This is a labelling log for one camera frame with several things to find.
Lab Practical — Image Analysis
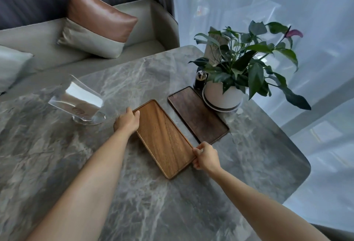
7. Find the person's left hand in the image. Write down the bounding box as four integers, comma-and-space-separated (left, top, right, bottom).
113, 107, 140, 134

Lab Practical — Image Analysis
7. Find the person's right hand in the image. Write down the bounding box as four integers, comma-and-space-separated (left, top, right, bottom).
192, 141, 222, 177

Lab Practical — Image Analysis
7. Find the light brown wooden tray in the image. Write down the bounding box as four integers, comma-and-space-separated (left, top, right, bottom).
132, 99, 197, 180

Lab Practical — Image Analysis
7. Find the person's right forearm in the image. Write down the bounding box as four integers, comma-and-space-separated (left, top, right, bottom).
208, 167, 330, 241

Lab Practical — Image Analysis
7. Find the person's left forearm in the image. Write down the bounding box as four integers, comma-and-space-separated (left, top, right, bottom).
25, 128, 135, 241

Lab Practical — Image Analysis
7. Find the dark brown wooden tray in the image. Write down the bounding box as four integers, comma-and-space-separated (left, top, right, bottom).
167, 86, 230, 145

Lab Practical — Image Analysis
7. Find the clear acrylic sign holder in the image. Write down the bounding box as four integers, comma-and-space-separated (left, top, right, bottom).
48, 74, 107, 126

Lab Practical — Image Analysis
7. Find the white plant pot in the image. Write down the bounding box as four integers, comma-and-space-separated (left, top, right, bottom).
202, 80, 244, 113

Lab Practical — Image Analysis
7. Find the black pepper grinder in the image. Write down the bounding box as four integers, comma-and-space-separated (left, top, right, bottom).
193, 67, 208, 90

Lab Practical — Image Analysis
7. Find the grey-green sofa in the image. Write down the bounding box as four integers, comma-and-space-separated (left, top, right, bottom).
0, 0, 181, 95

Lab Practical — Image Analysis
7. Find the brown and beige cushion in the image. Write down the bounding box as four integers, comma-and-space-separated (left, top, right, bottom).
57, 0, 138, 59

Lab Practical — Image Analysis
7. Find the white sheer curtain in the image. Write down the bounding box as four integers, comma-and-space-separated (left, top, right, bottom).
170, 0, 354, 233

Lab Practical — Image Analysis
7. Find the green potted plant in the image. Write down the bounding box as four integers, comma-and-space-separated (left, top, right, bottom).
188, 20, 312, 111

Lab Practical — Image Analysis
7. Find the pale grey cushion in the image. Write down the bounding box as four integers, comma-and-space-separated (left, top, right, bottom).
0, 45, 34, 95

